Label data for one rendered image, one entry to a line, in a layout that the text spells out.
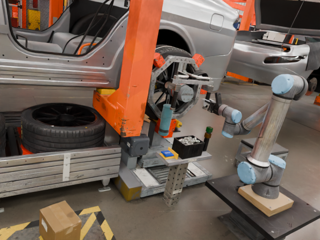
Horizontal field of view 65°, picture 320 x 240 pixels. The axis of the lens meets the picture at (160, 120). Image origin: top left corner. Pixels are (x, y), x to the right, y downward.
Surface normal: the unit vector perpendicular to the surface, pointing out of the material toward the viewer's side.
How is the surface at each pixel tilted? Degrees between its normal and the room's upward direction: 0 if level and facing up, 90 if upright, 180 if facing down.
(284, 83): 83
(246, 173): 96
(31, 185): 90
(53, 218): 0
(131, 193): 90
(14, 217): 0
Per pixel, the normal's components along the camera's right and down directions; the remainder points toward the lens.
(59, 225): 0.18, -0.93
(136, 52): 0.53, 0.38
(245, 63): -0.84, 0.07
